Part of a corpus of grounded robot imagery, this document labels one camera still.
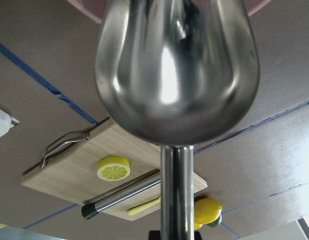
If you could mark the steel ice scoop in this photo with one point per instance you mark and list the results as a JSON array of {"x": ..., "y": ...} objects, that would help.
[{"x": 176, "y": 73}]

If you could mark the wooden cutting board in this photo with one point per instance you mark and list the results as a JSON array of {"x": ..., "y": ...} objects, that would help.
[{"x": 71, "y": 166}]

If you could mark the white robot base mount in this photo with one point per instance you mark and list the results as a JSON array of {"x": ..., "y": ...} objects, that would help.
[{"x": 6, "y": 122}]

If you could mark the steel rolling rod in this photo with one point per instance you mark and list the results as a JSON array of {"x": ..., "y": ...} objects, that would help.
[{"x": 90, "y": 210}]

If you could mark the yellow lemon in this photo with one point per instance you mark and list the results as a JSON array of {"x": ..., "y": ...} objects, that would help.
[
  {"x": 207, "y": 210},
  {"x": 197, "y": 226}
]

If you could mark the lemon half slice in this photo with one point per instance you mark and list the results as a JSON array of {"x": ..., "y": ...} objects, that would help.
[{"x": 113, "y": 168}]

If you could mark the green lime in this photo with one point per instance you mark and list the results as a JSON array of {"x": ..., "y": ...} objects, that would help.
[{"x": 216, "y": 223}]

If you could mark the yellow plastic knife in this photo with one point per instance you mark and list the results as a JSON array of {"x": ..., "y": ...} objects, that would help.
[{"x": 139, "y": 208}]

